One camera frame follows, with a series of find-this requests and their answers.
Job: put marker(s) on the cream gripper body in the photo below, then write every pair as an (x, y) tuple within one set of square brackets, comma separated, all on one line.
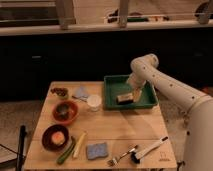
[(137, 94)]

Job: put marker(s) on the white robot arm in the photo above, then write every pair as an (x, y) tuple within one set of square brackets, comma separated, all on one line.
[(198, 151)]

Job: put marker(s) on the green plastic tray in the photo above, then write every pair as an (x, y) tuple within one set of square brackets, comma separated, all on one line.
[(115, 85)]

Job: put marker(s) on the white plastic cup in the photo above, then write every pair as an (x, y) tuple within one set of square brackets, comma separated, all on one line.
[(94, 102)]

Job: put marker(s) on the blue cloth piece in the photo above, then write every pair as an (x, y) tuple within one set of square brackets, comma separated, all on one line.
[(81, 94)]

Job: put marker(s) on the yellow toy vegetable stick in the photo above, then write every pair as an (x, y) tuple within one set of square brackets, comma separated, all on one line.
[(78, 145)]

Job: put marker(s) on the blue sponge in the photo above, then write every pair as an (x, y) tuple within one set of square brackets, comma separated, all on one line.
[(99, 150)]

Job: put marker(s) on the dark toy grapes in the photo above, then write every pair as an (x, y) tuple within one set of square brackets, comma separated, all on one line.
[(60, 92)]

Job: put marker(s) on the orange bowl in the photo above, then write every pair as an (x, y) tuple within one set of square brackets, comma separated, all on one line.
[(65, 112)]

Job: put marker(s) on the orange toy food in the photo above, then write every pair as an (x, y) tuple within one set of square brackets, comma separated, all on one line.
[(58, 138)]

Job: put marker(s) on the dark red bowl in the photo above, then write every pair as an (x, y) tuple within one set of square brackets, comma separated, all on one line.
[(47, 137)]

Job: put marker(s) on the green toy cucumber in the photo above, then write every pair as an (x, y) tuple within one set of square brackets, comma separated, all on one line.
[(66, 154)]

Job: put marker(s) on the black stand pole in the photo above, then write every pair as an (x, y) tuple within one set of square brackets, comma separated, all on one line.
[(20, 156)]

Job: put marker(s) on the wooden railing shelf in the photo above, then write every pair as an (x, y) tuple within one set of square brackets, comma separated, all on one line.
[(31, 17)]

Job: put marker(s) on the white handled black brush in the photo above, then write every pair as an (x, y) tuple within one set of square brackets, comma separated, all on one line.
[(137, 156)]

